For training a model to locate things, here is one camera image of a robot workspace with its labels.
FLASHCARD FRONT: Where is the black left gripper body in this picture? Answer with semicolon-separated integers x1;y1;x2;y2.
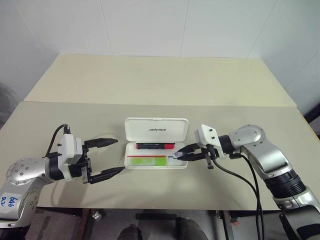
66;139;93;186

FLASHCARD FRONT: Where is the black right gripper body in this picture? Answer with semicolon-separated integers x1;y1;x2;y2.
198;145;218;171

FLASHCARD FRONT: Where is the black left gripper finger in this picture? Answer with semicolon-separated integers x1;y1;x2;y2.
88;166;126;185
84;137;119;151

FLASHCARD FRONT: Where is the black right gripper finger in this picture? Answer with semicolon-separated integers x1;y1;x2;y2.
178;152;208;162
180;142;202;155

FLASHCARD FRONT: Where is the green highlighter with clear cap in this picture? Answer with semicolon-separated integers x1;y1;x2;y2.
128;156;168;167

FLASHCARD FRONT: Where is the white hard pencil case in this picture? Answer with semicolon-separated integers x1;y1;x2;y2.
124;117;190;171

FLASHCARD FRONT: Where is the black marker with red cap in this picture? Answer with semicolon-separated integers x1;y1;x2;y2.
136;142;176;151

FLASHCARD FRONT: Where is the small silver metal fitting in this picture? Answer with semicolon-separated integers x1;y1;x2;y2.
90;209;104;221

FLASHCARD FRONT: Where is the dark rounded shape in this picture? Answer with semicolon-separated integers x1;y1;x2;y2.
118;224;144;240

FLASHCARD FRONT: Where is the white label blue handwriting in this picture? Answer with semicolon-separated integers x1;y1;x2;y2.
0;192;22;216

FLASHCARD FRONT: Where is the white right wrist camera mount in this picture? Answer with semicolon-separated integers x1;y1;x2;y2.
194;124;225;160

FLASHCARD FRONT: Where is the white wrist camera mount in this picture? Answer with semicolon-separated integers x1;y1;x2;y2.
194;124;225;160
57;133;84;166

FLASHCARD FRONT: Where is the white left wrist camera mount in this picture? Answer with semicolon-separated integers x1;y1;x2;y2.
57;133;84;166

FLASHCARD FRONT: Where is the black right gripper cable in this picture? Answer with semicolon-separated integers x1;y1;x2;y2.
208;159;261;240

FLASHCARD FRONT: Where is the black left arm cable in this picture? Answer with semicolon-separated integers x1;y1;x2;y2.
46;123;72;161

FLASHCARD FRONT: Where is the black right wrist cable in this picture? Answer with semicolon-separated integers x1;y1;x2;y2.
229;153;263;240

